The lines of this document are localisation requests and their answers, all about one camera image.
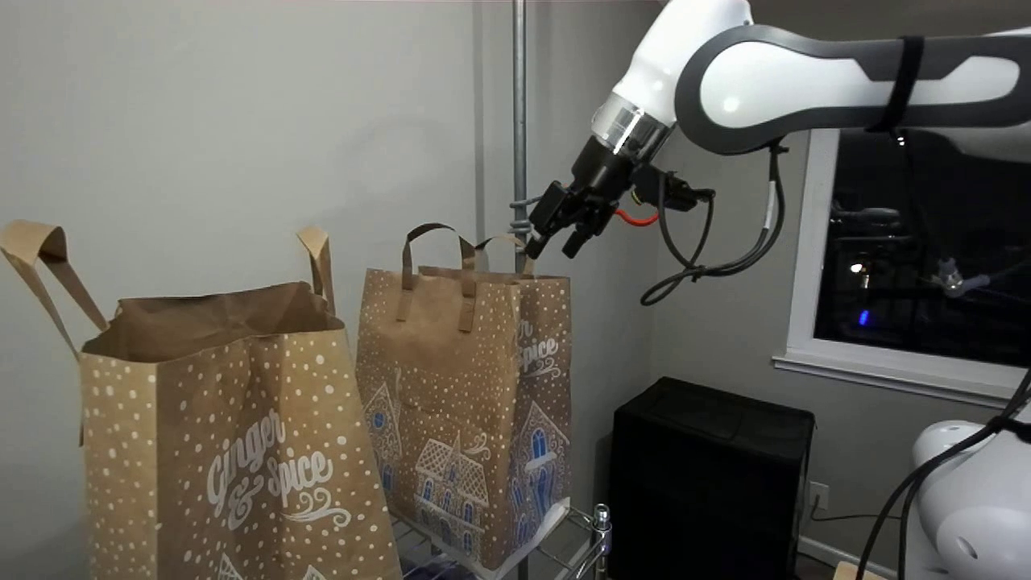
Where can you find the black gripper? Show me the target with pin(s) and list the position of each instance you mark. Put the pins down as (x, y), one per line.
(606, 182)

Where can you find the brown printed paper bag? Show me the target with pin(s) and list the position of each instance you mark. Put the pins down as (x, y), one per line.
(214, 453)
(462, 408)

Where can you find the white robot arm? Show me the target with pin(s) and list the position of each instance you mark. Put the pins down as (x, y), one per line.
(753, 84)

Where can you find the white pole clamp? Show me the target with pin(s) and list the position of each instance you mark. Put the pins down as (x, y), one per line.
(519, 211)

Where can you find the grey metal pole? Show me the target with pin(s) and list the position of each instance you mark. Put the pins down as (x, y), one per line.
(519, 107)

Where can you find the black speaker box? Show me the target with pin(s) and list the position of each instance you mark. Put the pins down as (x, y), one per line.
(709, 485)

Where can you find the white framed window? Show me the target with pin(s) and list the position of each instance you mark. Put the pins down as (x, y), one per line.
(913, 248)

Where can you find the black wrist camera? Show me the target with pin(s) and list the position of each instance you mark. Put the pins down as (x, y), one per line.
(673, 195)

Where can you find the white wall outlet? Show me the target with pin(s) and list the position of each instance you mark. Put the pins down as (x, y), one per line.
(819, 499)

